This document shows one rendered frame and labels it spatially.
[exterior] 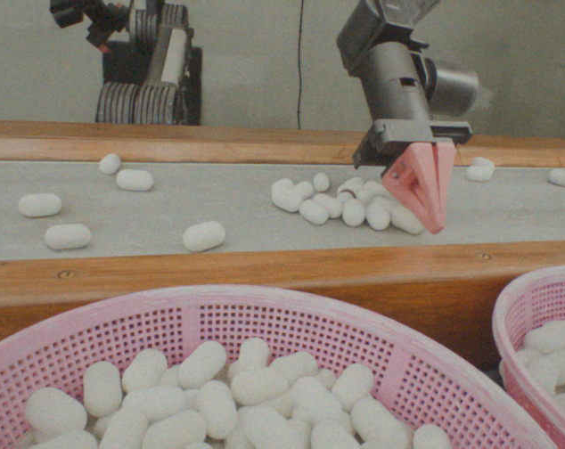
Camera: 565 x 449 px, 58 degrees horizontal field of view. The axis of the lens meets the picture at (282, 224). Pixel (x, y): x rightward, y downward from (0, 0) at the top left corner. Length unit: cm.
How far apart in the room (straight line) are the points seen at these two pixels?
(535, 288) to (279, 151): 40
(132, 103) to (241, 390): 65
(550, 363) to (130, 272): 26
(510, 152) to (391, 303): 54
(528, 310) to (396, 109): 22
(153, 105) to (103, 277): 56
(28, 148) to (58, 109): 194
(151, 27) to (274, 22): 152
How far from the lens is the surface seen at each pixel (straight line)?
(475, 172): 73
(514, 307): 38
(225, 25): 256
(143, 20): 112
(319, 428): 27
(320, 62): 267
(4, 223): 49
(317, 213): 48
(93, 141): 67
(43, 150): 67
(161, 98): 88
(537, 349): 39
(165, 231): 46
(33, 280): 34
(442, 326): 40
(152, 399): 28
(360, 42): 60
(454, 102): 59
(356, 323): 31
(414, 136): 48
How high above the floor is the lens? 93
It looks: 22 degrees down
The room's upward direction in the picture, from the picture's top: 6 degrees clockwise
